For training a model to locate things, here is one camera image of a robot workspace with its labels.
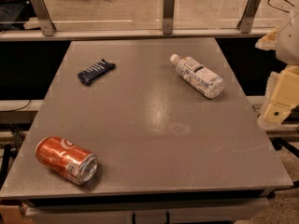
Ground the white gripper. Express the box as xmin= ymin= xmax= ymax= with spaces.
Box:
xmin=255 ymin=5 xmax=299 ymax=130

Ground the clear plastic water bottle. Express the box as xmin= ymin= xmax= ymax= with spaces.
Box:
xmin=170 ymin=54 xmax=224 ymax=99

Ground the dark blue snack wrapper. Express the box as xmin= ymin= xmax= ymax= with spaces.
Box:
xmin=78 ymin=59 xmax=116 ymax=86

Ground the red soda can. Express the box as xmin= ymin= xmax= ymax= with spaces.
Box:
xmin=35 ymin=136 xmax=98 ymax=185

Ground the metal rail behind table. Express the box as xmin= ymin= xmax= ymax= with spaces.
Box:
xmin=0 ymin=28 xmax=271 ymax=42

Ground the right metal bracket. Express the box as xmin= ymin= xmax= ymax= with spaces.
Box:
xmin=237 ymin=0 xmax=262 ymax=34

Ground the metal bracket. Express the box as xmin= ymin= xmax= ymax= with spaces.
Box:
xmin=237 ymin=0 xmax=262 ymax=34
xmin=30 ymin=0 xmax=56 ymax=36
xmin=163 ymin=0 xmax=175 ymax=35

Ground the middle metal bracket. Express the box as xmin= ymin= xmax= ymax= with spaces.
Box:
xmin=163 ymin=0 xmax=175 ymax=35

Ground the left metal bracket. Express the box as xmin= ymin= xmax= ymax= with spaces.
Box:
xmin=30 ymin=0 xmax=56 ymax=36

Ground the black cable left side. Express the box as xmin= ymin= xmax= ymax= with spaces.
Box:
xmin=0 ymin=99 xmax=32 ymax=113

